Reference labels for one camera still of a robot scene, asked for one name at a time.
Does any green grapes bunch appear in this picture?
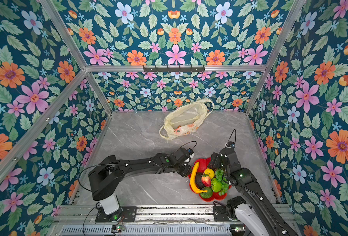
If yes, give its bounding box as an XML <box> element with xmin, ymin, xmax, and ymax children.
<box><xmin>214</xmin><ymin>169</ymin><xmax>230</xmax><ymax>196</ymax></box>

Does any red flower-shaped plate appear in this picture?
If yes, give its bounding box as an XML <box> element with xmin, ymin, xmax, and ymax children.
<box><xmin>188</xmin><ymin>157</ymin><xmax>231</xmax><ymax>202</ymax></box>

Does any green bell pepper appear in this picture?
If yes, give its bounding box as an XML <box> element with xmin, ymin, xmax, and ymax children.
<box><xmin>211</xmin><ymin>178</ymin><xmax>223</xmax><ymax>193</ymax></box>

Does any red apple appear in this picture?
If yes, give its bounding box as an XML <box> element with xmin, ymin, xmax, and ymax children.
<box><xmin>201</xmin><ymin>174</ymin><xmax>211</xmax><ymax>187</ymax></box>

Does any dark brown avocado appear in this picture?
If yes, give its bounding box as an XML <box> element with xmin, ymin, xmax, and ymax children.
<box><xmin>195</xmin><ymin>172</ymin><xmax>205</xmax><ymax>189</ymax></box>

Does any yellow banana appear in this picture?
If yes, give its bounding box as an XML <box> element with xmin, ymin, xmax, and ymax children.
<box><xmin>190</xmin><ymin>162</ymin><xmax>207</xmax><ymax>194</ymax></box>

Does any cream plastic bag orange print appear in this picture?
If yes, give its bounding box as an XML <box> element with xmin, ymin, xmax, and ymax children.
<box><xmin>159</xmin><ymin>98</ymin><xmax>215</xmax><ymax>141</ymax></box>

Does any green avocado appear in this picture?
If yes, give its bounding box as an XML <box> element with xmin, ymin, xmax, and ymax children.
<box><xmin>200</xmin><ymin>187</ymin><xmax>213</xmax><ymax>199</ymax></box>

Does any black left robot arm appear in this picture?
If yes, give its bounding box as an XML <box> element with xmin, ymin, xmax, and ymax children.
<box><xmin>88</xmin><ymin>147</ymin><xmax>194</xmax><ymax>216</ymax></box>

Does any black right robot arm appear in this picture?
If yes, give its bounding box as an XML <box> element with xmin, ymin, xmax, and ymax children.
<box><xmin>209</xmin><ymin>141</ymin><xmax>298</xmax><ymax>236</ymax></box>

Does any small circuit board right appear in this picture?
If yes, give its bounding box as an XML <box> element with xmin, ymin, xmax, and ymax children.
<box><xmin>230</xmin><ymin>225</ymin><xmax>246</xmax><ymax>236</ymax></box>

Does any small circuit board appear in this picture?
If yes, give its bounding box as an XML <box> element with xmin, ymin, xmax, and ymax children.
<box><xmin>112</xmin><ymin>225</ymin><xmax>125</xmax><ymax>234</ymax></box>
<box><xmin>230</xmin><ymin>225</ymin><xmax>246</xmax><ymax>236</ymax></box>

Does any small circuit board left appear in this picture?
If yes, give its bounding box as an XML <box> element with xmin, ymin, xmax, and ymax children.
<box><xmin>112</xmin><ymin>225</ymin><xmax>125</xmax><ymax>234</ymax></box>

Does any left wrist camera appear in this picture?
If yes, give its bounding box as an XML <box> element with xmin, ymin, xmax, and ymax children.
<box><xmin>187</xmin><ymin>148</ymin><xmax>194</xmax><ymax>158</ymax></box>

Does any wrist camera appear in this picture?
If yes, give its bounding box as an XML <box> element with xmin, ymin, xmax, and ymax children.
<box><xmin>187</xmin><ymin>148</ymin><xmax>194</xmax><ymax>158</ymax></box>
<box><xmin>225</xmin><ymin>141</ymin><xmax>235</xmax><ymax>149</ymax></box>

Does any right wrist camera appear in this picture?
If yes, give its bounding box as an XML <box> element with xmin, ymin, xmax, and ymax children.
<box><xmin>225</xmin><ymin>141</ymin><xmax>235</xmax><ymax>149</ymax></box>

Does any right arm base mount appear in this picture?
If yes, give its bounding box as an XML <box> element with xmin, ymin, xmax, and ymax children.
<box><xmin>213</xmin><ymin>196</ymin><xmax>246</xmax><ymax>222</ymax></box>

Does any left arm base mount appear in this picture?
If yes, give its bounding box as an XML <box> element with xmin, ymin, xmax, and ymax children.
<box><xmin>95</xmin><ymin>206</ymin><xmax>137</xmax><ymax>223</ymax></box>

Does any black hook rail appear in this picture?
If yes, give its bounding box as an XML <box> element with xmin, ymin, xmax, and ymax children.
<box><xmin>143</xmin><ymin>65</ymin><xmax>205</xmax><ymax>73</ymax></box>

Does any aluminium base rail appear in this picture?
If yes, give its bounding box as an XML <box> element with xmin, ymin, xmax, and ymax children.
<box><xmin>48</xmin><ymin>203</ymin><xmax>244</xmax><ymax>236</ymax></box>

